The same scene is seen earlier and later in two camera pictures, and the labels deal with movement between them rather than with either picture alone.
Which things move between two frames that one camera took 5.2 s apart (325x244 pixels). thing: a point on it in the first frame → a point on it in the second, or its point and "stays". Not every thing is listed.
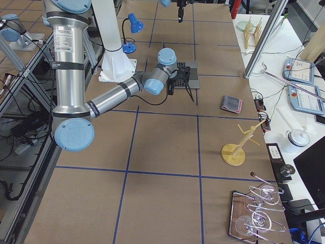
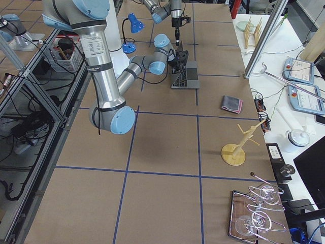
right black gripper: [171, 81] → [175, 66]
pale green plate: [242, 25] stays
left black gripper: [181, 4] → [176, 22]
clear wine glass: [269, 195] stays
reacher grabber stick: [300, 88] stays
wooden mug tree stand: [234, 154] stays
